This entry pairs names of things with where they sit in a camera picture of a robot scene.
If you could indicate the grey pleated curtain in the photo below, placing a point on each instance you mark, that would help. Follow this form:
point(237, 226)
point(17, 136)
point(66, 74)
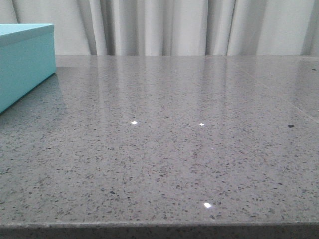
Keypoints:
point(174, 27)

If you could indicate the turquoise blue box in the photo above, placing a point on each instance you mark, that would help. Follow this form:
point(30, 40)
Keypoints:
point(27, 58)

